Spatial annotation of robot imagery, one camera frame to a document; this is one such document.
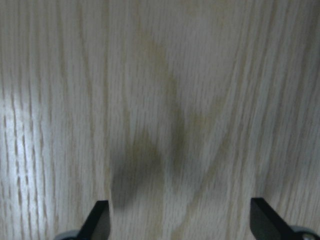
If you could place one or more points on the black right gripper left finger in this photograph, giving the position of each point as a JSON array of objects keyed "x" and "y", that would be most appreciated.
[{"x": 97, "y": 226}]

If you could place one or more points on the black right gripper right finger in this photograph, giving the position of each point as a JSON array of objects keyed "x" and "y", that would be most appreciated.
[{"x": 266, "y": 224}]

